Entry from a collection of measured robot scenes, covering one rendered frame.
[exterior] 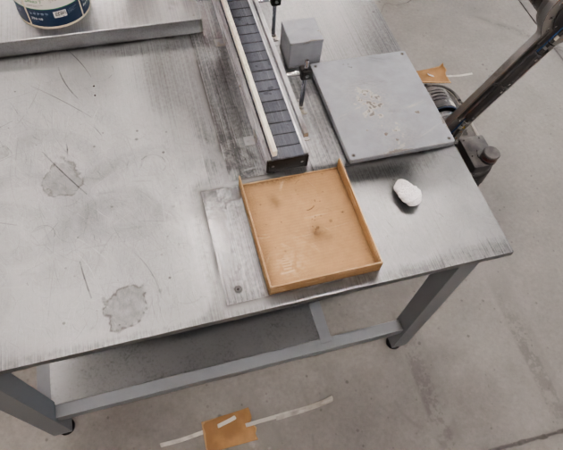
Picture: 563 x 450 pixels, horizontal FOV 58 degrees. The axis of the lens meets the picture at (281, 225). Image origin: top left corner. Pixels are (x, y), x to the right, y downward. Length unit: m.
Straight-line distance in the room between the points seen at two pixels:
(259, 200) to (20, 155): 0.60
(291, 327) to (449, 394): 0.66
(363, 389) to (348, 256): 0.86
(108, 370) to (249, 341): 0.45
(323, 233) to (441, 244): 0.28
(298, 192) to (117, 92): 0.58
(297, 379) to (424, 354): 0.49
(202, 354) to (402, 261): 0.79
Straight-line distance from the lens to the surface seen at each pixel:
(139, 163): 1.32
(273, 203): 1.23
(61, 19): 1.64
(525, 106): 2.98
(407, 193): 1.28
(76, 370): 1.78
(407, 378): 2.01
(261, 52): 1.51
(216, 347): 1.72
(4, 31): 1.69
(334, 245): 1.19
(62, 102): 1.51
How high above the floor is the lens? 1.86
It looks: 59 degrees down
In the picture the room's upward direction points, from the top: 7 degrees clockwise
